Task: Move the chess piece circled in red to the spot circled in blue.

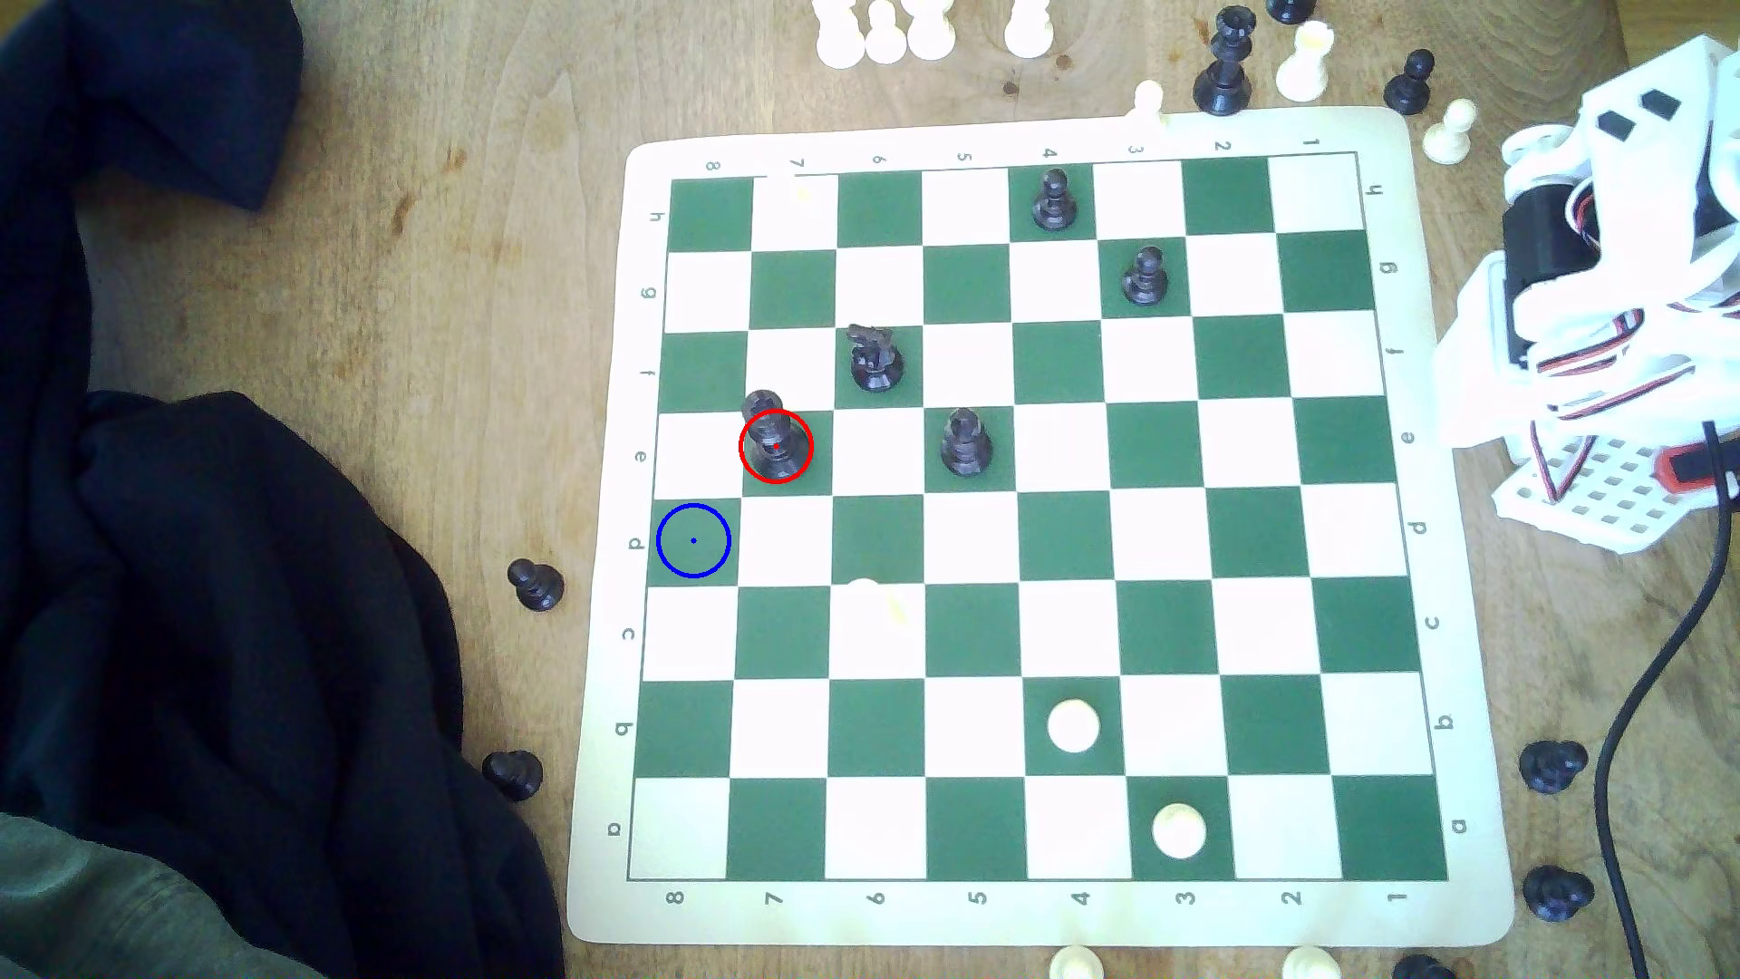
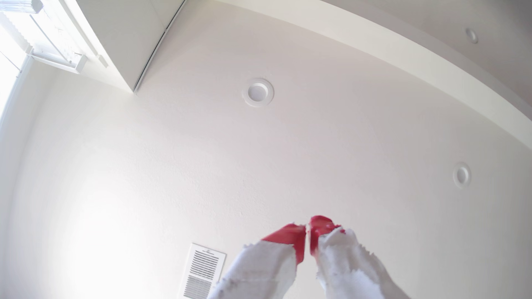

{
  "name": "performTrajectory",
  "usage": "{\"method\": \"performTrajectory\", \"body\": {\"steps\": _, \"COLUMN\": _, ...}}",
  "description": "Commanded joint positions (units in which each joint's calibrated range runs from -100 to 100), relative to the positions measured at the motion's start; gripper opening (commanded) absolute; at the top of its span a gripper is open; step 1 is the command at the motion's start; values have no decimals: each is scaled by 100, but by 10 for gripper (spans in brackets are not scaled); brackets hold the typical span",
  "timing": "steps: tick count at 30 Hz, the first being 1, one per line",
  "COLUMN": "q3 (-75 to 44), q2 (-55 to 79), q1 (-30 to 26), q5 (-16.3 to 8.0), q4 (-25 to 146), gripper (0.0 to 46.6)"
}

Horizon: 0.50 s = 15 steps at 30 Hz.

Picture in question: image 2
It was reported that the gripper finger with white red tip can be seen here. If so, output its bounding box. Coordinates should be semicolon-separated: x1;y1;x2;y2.
310;215;410;299
208;223;307;299

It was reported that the white window blind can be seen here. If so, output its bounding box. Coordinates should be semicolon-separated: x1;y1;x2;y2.
0;0;88;74

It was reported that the white air vent grille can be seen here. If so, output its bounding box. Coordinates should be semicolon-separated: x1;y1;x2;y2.
180;243;227;299

